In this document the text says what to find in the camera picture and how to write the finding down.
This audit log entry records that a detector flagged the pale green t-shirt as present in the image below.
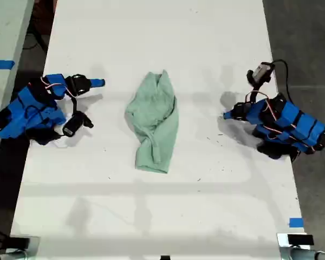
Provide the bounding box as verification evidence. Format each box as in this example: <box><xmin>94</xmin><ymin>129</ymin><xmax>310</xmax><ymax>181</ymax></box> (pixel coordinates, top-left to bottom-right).
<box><xmin>124</xmin><ymin>69</ymin><xmax>180</xmax><ymax>175</ymax></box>

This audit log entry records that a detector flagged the short blue tape strip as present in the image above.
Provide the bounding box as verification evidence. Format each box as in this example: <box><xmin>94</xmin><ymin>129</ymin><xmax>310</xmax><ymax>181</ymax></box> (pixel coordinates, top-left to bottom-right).
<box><xmin>289</xmin><ymin>217</ymin><xmax>305</xmax><ymax>229</ymax></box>

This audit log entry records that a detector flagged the gripper black camera cable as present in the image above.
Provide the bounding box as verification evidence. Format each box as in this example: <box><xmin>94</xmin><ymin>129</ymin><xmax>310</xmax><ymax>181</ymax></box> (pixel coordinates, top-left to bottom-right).
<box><xmin>272</xmin><ymin>59</ymin><xmax>292</xmax><ymax>101</ymax></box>

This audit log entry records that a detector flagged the small black box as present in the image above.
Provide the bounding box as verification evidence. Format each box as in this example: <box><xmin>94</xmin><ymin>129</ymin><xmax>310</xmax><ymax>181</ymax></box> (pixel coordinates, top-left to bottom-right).
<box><xmin>9</xmin><ymin>237</ymin><xmax>31</xmax><ymax>249</ymax></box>
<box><xmin>287</xmin><ymin>234</ymin><xmax>315</xmax><ymax>246</ymax></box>

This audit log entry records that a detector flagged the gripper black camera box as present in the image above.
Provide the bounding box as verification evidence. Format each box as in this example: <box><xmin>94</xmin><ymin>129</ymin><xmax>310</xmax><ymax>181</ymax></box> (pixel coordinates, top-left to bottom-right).
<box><xmin>246</xmin><ymin>61</ymin><xmax>276</xmax><ymax>87</ymax></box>
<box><xmin>62</xmin><ymin>112</ymin><xmax>95</xmax><ymax>137</ymax></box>

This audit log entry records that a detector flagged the pale grey side table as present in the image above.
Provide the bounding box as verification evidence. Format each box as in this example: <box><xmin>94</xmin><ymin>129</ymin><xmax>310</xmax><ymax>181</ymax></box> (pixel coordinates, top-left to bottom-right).
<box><xmin>0</xmin><ymin>0</ymin><xmax>35</xmax><ymax>176</ymax></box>

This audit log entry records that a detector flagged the grey metal pole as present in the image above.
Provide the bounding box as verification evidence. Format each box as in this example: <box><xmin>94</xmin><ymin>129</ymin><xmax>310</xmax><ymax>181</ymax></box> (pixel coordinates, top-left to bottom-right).
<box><xmin>279</xmin><ymin>245</ymin><xmax>325</xmax><ymax>260</ymax></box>
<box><xmin>0</xmin><ymin>249</ymin><xmax>28</xmax><ymax>260</ymax></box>

